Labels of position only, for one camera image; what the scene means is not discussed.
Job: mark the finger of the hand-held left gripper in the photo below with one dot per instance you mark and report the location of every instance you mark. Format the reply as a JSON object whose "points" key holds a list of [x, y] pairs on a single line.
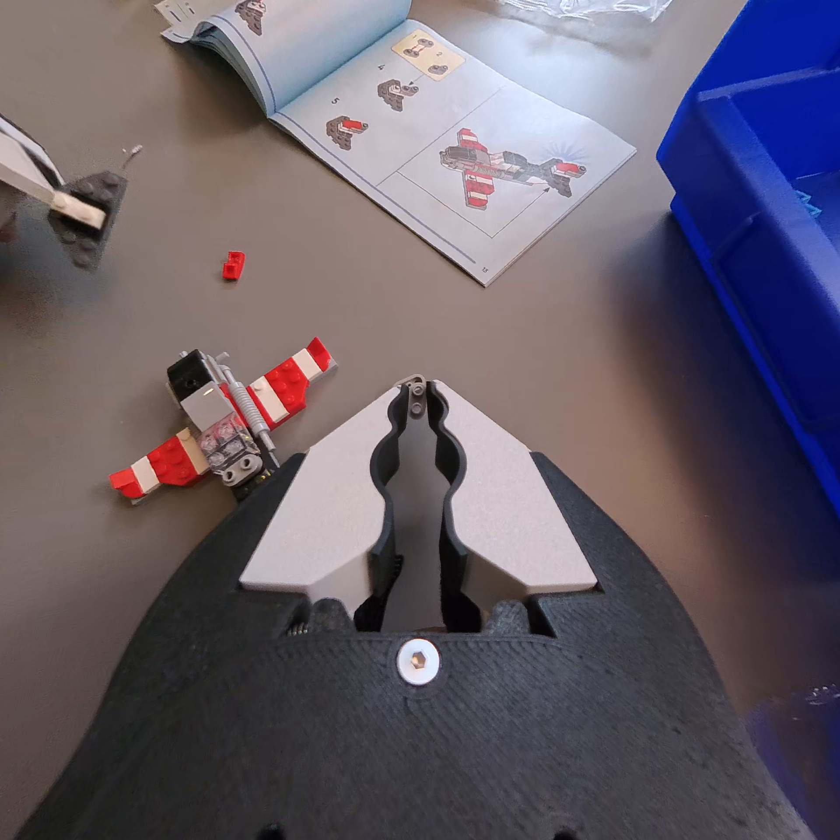
{"points": [[19, 180], [19, 148]]}

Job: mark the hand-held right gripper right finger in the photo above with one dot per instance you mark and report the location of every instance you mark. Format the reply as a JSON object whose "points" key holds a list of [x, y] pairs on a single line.
{"points": [[518, 525]]}

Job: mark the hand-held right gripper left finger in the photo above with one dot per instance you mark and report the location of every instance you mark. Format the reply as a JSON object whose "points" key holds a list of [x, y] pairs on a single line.
{"points": [[315, 525]]}

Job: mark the small white brick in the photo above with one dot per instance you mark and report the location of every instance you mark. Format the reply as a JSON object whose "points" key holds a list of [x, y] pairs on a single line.
{"points": [[82, 211]]}

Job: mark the dark grey wedge plate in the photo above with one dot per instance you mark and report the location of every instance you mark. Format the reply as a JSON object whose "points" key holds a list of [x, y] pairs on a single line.
{"points": [[98, 190]]}

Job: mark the small grey hinge piece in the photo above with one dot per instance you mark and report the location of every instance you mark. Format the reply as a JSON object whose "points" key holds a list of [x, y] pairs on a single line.
{"points": [[417, 407]]}

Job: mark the blue plastic bin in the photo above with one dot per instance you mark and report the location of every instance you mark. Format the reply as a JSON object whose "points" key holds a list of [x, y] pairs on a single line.
{"points": [[754, 197], [800, 768]]}

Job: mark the grey work desk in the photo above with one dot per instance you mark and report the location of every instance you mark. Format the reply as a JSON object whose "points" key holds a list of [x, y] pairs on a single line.
{"points": [[459, 328]]}

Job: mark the red white toy plane model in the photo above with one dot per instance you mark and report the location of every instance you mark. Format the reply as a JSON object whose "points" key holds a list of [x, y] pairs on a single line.
{"points": [[282, 387]]}

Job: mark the small red brick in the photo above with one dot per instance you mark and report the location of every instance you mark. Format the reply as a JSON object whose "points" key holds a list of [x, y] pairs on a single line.
{"points": [[232, 266]]}

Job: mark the toy building instruction booklet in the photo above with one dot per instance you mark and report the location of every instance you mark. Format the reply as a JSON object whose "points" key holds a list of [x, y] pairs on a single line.
{"points": [[420, 151]]}

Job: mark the clear plastic bag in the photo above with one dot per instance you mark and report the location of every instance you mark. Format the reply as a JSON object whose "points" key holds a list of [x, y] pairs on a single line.
{"points": [[577, 10]]}

